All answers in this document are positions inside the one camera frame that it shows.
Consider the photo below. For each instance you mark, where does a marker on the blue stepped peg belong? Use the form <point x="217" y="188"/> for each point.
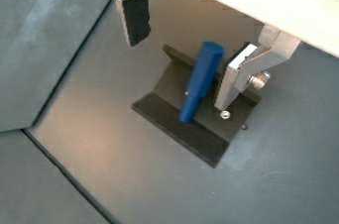
<point x="202" y="77"/>

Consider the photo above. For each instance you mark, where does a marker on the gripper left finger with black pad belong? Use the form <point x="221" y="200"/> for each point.
<point x="135" y="20"/>

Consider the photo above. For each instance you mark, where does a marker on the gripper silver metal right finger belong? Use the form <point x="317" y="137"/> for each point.
<point x="246" y="70"/>

